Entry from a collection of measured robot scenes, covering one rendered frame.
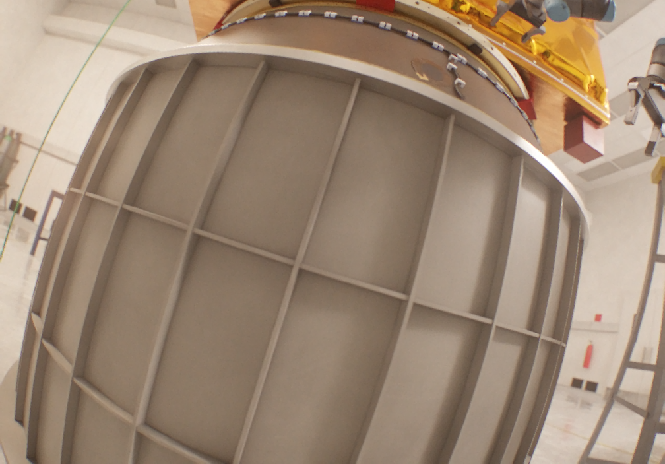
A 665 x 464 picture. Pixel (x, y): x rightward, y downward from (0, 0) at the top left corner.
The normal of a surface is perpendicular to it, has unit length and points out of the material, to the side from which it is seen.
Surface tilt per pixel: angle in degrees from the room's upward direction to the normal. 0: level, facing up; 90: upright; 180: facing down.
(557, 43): 91
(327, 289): 90
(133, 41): 90
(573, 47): 91
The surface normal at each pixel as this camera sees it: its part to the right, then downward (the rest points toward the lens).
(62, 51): 0.20, -0.18
